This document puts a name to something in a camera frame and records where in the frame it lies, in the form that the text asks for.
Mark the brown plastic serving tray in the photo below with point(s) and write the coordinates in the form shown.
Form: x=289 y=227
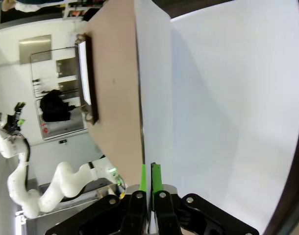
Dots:
x=296 y=200
x=94 y=80

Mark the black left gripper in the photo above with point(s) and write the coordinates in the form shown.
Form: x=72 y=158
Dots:
x=12 y=123

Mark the white A4 paper sheet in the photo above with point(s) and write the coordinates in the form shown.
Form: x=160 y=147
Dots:
x=84 y=73
x=237 y=110
x=152 y=85

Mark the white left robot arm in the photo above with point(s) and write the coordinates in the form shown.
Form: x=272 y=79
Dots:
x=66 y=178

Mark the black hanging jacket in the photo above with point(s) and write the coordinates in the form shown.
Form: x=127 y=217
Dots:
x=54 y=105

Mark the glass door cabinet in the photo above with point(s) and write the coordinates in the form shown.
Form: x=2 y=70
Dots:
x=66 y=66

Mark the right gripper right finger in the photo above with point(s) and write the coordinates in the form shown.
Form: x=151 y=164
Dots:
x=164 y=215

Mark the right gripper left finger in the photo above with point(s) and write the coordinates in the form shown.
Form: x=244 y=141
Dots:
x=134 y=215

